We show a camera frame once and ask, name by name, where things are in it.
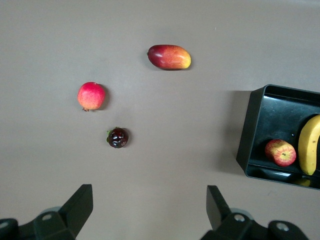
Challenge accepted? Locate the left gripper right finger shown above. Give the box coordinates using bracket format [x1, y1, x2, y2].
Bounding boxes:
[199, 185, 311, 240]

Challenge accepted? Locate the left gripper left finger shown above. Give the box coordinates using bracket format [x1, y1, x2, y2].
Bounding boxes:
[0, 184, 94, 240]

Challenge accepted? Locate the red yellow apple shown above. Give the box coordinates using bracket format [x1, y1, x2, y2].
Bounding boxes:
[264, 139, 297, 168]

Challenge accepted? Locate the yellow banana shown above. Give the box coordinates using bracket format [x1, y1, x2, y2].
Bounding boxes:
[297, 114, 320, 176]

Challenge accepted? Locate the black plastic box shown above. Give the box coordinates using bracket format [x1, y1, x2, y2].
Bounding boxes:
[236, 84, 320, 191]

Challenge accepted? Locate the dark purple mangosteen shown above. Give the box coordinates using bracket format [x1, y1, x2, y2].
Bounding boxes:
[106, 126, 130, 150]

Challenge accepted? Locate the red yellow mango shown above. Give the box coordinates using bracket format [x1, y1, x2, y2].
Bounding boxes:
[146, 44, 192, 71]

